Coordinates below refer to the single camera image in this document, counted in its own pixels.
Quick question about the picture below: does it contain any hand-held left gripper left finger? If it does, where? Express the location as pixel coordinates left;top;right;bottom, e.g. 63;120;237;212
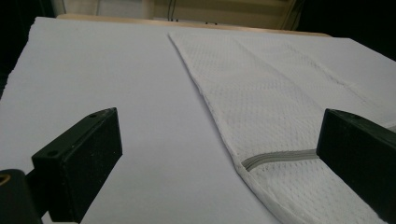
25;106;123;224

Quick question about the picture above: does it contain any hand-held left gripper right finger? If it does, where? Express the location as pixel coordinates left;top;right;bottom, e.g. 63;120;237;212
316;107;396;224

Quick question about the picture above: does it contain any white mesh garment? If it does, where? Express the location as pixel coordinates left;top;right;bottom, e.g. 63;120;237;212
167;31;396;224

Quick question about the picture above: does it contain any beige curtain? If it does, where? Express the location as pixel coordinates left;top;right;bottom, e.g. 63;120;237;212
50;0;302;31

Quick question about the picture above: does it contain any black cable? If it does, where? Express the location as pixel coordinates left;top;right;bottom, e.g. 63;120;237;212
166;0;179;22

